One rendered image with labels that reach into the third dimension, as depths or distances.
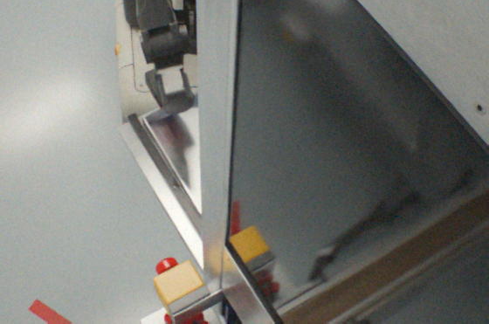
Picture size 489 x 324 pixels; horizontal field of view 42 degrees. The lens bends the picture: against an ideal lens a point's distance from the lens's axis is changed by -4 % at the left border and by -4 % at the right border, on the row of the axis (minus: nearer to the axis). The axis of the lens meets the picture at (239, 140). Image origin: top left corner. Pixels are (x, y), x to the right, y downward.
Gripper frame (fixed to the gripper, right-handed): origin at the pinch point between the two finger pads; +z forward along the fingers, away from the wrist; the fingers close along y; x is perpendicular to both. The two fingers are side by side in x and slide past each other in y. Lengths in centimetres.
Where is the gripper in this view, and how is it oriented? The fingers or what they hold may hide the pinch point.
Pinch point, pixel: (170, 108)
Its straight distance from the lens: 141.2
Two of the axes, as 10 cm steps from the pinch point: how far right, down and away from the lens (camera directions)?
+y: 5.1, 7.8, -3.8
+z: -0.7, 4.7, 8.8
